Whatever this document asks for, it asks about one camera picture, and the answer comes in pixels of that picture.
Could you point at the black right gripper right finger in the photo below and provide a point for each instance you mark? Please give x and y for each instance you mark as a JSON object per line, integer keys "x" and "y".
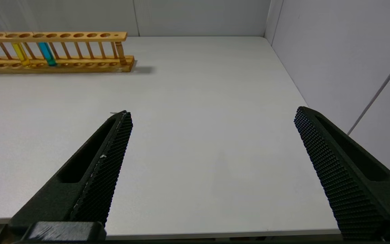
{"x": 344, "y": 183}

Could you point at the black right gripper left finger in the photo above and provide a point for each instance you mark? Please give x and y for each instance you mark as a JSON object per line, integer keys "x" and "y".
{"x": 103, "y": 176}

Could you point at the wooden test tube rack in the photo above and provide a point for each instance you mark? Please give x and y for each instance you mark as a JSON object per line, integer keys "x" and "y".
{"x": 80, "y": 63}

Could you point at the teal pigment glass test tube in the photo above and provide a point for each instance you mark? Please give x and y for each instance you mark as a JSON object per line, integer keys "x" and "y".
{"x": 47, "y": 55}

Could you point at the yellow pigment glass test tube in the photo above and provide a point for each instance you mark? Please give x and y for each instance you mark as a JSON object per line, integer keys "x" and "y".
{"x": 21, "y": 55}

